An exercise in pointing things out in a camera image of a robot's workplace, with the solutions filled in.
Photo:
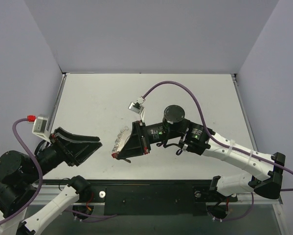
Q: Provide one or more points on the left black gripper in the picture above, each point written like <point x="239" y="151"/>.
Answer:
<point x="62" y="149"/>

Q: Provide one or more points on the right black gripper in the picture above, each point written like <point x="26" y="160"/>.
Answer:
<point x="139" y="138"/>

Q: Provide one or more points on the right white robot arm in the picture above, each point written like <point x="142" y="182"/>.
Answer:
<point x="262" y="174"/>

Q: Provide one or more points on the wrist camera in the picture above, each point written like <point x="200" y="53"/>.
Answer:
<point x="41" y="128"/>
<point x="138" y="108"/>

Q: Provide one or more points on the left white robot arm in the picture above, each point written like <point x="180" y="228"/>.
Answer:
<point x="21" y="179"/>

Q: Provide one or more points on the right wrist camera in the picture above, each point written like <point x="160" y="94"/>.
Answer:
<point x="138" y="108"/>

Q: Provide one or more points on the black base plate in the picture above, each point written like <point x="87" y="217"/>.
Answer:
<point x="154" y="197"/>

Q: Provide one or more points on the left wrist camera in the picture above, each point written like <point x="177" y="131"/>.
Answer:
<point x="41" y="128"/>

